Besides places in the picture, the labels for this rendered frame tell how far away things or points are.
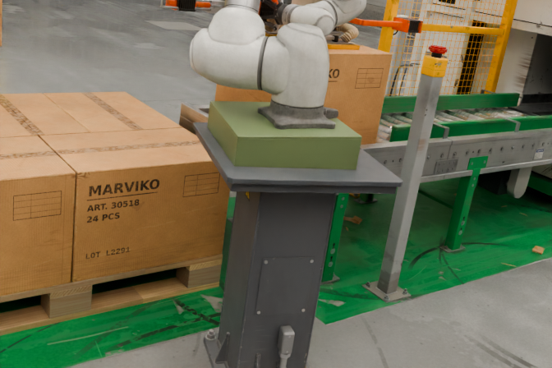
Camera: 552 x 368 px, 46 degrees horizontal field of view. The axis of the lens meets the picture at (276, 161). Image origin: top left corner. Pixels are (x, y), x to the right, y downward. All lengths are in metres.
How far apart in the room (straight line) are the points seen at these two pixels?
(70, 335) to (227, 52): 1.10
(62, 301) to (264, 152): 0.98
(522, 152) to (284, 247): 1.90
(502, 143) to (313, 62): 1.75
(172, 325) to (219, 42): 1.06
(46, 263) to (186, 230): 0.51
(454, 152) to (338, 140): 1.36
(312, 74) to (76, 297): 1.15
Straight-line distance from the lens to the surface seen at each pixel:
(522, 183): 3.78
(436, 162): 3.02
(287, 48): 1.81
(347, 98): 2.70
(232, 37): 1.84
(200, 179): 2.40
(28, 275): 2.29
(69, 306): 2.40
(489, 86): 4.51
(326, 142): 1.79
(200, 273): 2.59
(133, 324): 2.41
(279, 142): 1.74
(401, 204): 2.68
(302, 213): 1.90
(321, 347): 2.41
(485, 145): 3.27
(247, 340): 2.06
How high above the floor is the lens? 1.31
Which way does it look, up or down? 18 degrees down
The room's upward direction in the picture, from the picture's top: 8 degrees clockwise
